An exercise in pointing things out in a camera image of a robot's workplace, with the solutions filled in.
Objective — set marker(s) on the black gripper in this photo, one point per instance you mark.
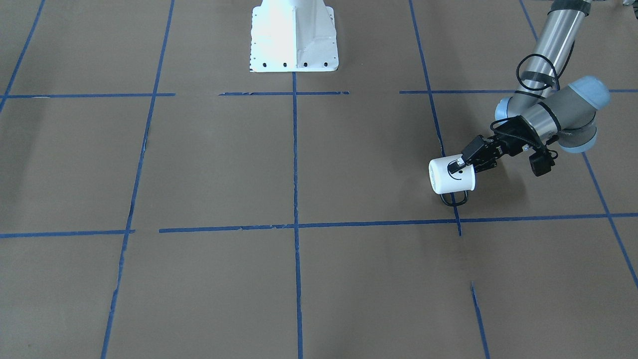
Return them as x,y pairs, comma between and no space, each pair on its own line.
502,141

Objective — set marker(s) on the white mug with smiley face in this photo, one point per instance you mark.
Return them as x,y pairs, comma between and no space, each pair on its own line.
448,177

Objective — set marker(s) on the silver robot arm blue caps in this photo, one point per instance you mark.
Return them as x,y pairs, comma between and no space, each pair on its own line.
543,111

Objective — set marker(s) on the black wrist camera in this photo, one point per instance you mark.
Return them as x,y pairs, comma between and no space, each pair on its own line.
541,162

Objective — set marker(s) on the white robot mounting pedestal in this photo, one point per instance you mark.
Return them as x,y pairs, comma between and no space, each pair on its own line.
293,35

